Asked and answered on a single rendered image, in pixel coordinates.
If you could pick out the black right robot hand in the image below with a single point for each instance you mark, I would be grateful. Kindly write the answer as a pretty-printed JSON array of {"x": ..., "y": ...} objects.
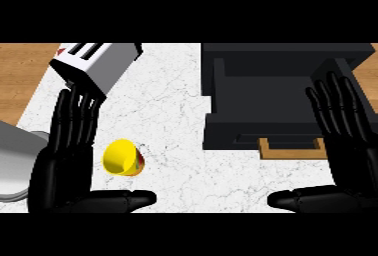
[{"x": 351, "y": 156}]

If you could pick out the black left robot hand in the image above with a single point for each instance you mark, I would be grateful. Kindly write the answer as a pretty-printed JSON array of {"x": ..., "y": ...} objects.
[{"x": 63, "y": 173}]

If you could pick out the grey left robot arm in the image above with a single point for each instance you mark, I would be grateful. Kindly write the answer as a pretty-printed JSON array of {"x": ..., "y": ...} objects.
[{"x": 14, "y": 163}]

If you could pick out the yellow cup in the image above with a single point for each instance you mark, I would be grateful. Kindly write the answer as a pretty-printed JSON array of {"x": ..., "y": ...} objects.
[{"x": 121, "y": 161}]

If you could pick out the dark grey open drawer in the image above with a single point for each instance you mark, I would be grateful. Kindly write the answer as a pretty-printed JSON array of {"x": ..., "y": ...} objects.
[{"x": 274, "y": 100}]

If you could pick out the white and black toaster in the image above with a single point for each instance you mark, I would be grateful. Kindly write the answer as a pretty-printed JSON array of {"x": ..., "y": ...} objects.
[{"x": 96, "y": 63}]

